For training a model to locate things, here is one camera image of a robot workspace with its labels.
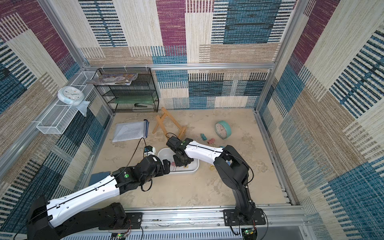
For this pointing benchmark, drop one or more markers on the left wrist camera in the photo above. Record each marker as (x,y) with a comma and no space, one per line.
(149,150)

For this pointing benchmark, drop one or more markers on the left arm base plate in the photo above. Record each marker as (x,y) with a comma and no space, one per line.
(133,221)

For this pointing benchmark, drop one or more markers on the white wire mesh basket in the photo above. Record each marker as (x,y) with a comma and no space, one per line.
(60,115)

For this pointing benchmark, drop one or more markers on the black stapler on shelf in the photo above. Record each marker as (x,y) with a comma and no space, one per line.
(143,106)

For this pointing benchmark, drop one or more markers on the blue cloth pad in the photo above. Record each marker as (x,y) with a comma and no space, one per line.
(95,178)

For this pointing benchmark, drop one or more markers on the wooden easel stand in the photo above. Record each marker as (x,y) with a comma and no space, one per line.
(167,123)

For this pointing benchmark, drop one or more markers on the magazine on shelf top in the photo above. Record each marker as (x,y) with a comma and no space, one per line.
(113,80)

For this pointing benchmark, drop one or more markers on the pink binder clip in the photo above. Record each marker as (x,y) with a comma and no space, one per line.
(211,141)

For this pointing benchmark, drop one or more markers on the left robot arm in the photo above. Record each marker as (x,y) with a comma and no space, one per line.
(61,217)

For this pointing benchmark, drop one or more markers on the green round alarm clock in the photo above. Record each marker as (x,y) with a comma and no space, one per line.
(223,129)

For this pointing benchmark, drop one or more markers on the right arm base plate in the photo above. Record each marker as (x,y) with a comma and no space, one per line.
(233,217)

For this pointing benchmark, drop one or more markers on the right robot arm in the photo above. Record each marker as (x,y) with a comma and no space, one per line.
(231,167)

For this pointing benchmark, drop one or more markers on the white round wall clock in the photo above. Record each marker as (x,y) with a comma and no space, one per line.
(70,95)

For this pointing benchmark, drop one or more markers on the teal binder clip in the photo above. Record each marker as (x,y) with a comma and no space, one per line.
(204,138)

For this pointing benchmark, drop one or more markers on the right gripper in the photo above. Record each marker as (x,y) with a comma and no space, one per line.
(182,159)

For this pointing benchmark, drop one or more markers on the black mesh shelf rack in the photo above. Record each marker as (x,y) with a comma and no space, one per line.
(144,85)

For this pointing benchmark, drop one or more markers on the green folder on shelf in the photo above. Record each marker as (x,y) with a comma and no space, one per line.
(134,100)

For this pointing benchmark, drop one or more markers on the white plastic storage box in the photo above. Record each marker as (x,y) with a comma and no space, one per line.
(167,154)

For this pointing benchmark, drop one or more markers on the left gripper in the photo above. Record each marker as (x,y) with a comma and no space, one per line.
(161,171)

